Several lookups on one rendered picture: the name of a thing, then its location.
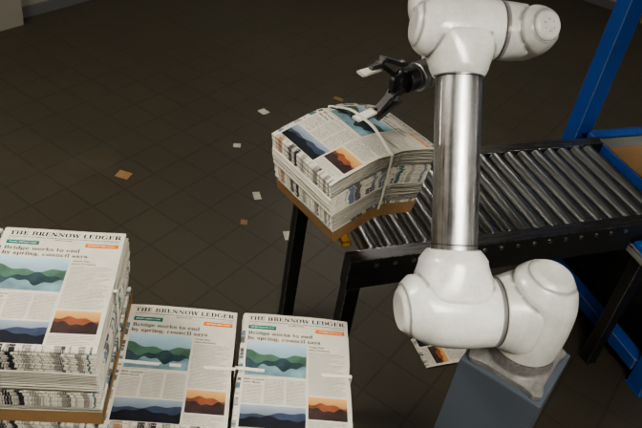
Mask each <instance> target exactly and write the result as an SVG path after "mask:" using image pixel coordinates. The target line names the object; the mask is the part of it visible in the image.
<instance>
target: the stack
mask: <svg viewBox="0 0 642 428"><path fill-rule="evenodd" d="M236 323H237V313H236V312H228V311H220V310H202V309H191V308H180V307H168V306H156V305H137V304H132V306H131V309H130V313H129V317H128V322H127V326H126V330H125V334H124V338H123V342H122V346H121V351H120V355H119V359H118V366H117V370H116V374H115V379H114V383H113V387H112V391H111V395H110V399H109V403H108V408H107V412H106V416H105V419H104V424H93V423H69V422H44V421H18V420H0V428H227V426H228V424H229V428H353V413H352V397H351V387H350V385H351V381H352V376H351V375H349V372H350V356H349V337H348V325H347V322H344V321H336V320H330V319H320V318H310V317H300V316H288V315H276V314H261V313H245V314H244V316H243V319H242V327H241V334H240V342H239V350H238V357H237V366H235V368H234V359H235V352H236ZM235 370H236V374H235ZM233 371H234V377H235V386H234V378H233ZM349 378H350V379H351V380H349ZM232 380H233V387H234V393H233V388H232ZM231 389H232V396H233V397H231ZM230 399H231V406H230ZM229 408H230V410H231V412H230V411H229ZM229 415H230V420H229V422H228V419H229Z"/></svg>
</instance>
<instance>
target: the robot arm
mask: <svg viewBox="0 0 642 428"><path fill-rule="evenodd" d="M408 15H409V19H410V22H409V27H408V38H409V42H410V44H411V47H412V48H413V50H414V51H415V52H416V53H417V54H419V55H421V60H418V61H415V62H412V63H411V64H409V66H407V65H408V62H406V61H405V60H403V59H394V58H391V57H389V56H385V55H382V54H381V55H380V56H379V58H380V59H379V61H378V60H376V61H375V63H374V64H371V65H370V66H369V68H365V69H362V70H359V71H356V73H357V74H359V75H361V76H362V77H365V76H368V75H373V74H377V73H380V72H382V71H383V70H384V71H385V72H386V73H388V74H389V75H390V76H391V78H390V79H389V86H388V90H387V91H386V93H385V96H384V97H383V98H382V99H381V100H380V101H379V102H378V103H377V104H376V106H375V107H374V108H373V109H372V108H370V109H368V110H365V111H363V112H361V113H359V114H360V115H362V116H363V117H364V118H366V119H370V118H375V119H376V120H378V121H380V120H381V119H383V118H384V117H385V116H386V115H387V114H389V113H390V112H391V111H392V110H393V109H394V108H395V107H396V106H397V105H399V104H401V103H402V102H403V100H401V95H403V94H404V93H411V92H413V91H418V92H421V91H424V90H427V89H430V88H434V87H436V90H435V121H434V169H433V201H432V233H431V247H427V248H426V249H425V250H424V251H423V252H422V253H421V254H420V255H419V257H418V260H417V266H416V269H415V271H414V274H408V275H406V276H405V277H404V278H403V279H402V280H401V281H400V283H399V284H398V286H397V289H396V291H395V294H394V315H395V320H396V324H397V326H398V328H399V329H400V330H401V331H402V332H404V333H405V334H407V335H409V336H410V337H412V338H414V339H416V340H418V341H420V342H423V343H425V344H428V345H431V346H435V347H439V348H447V349H472V350H470V351H469V353H468V355H467V358H468V360H469V361H470V362H471V363H473V364H476V365H479V366H482V367H484V368H485V369H486V370H488V371H489V372H491V373H493V374H494V375H496V376H498V377H500V378H501V379H503V380H505V381H506V382H508V383H510V384H511V385H513V386H515V387H516V388H518V389H519V390H521V391H522V392H524V393H525V394H526V395H527V396H528V397H529V398H530V399H532V400H536V401H538V400H540V399H541V398H542V396H543V393H544V387H545V385H546V383H547V381H548V380H549V378H550V376H551V375H552V373H553V371H554V370H555V368H556V366H557V365H558V364H559V363H560V362H561V361H563V360H564V359H565V357H566V355H567V354H566V351H565V350H564V349H562V348H563V346H564V344H565V343H566V341H567V338H568V336H569V334H570V332H571V330H572V327H573V325H574V322H575V320H576V317H577V312H578V307H579V292H578V290H577V287H576V283H575V280H574V278H573V275H572V274H571V272H570V271H569V270H568V269H567V268H566V267H564V266H563V265H561V264H559V263H557V262H555V261H552V260H548V259H534V260H530V261H527V262H524V263H521V264H519V265H518V266H516V268H515V269H512V270H509V271H507V272H504V273H501V274H498V275H494V276H492V273H491V270H490V267H489V261H488V260H487V258H486V257H485V255H484V254H483V253H482V251H481V250H478V236H479V201H480V167H481V132H482V79H483V78H484V77H485V76H486V74H487V72H488V70H489V66H490V64H491V61H492V60H500V61H522V60H528V59H530V58H533V57H536V56H538V55H541V54H544V53H545V52H546V51H548V50H549V49H550V48H551V47H552V46H553V45H554V43H555V42H556V41H557V39H558V37H559V32H560V29H561V22H560V18H559V16H558V14H557V13H556V12H555V11H554V10H553V9H551V8H549V7H546V6H543V5H532V6H529V5H528V4H525V3H518V2H512V1H505V0H408ZM386 62H387V63H390V64H393V65H396V66H398V67H399V68H400V69H398V70H397V71H396V72H394V71H392V70H391V69H390V68H389V67H387V66H386V65H385V63H386ZM405 66H407V67H405ZM390 92H392V93H394V94H393V95H391V94H390Z"/></svg>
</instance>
